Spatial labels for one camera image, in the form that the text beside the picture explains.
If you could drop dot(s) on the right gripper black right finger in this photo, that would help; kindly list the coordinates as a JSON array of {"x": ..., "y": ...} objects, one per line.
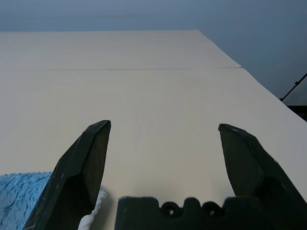
[{"x": 249, "y": 163}]

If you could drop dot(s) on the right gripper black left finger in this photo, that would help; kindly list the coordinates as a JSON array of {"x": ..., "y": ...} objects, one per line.
[{"x": 72, "y": 167}]

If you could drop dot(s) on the blue terry cloth rag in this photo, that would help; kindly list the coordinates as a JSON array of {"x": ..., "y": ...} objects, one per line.
[{"x": 16, "y": 196}]

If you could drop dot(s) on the black trash bin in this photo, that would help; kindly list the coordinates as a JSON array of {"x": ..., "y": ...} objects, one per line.
[{"x": 298, "y": 113}]

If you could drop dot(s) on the black tripod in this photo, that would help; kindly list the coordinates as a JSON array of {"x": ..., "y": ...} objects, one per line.
[{"x": 294, "y": 86}]

